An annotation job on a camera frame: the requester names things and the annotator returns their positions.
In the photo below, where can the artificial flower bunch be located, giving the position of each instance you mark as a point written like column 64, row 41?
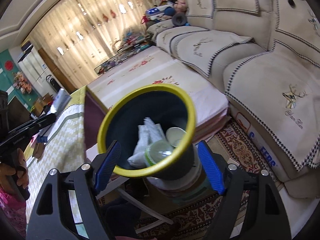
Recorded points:
column 21, row 83

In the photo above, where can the white paper cup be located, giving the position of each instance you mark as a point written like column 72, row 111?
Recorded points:
column 174, row 135

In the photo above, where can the patterned tablecloth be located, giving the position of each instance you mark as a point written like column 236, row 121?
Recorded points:
column 65, row 148

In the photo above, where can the brown small box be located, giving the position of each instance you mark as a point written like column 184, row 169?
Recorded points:
column 38, row 150

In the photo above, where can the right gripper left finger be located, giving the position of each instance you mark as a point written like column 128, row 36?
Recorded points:
column 52, row 217

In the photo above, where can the patterned red rug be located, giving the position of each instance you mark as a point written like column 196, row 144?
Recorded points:
column 193, row 212

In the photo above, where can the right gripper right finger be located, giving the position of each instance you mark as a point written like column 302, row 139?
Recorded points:
column 265, row 216

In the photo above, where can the white cloth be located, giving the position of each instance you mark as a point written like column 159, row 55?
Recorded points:
column 148, row 133

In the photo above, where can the clear jar with green band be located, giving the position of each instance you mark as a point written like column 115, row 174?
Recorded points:
column 156, row 152

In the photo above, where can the beige sofa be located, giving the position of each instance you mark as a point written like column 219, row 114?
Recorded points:
column 264, row 56

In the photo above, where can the beige curtains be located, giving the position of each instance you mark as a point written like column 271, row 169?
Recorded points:
column 78, row 34

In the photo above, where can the yellow rimmed black bin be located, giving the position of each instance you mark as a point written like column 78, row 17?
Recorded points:
column 167, row 105

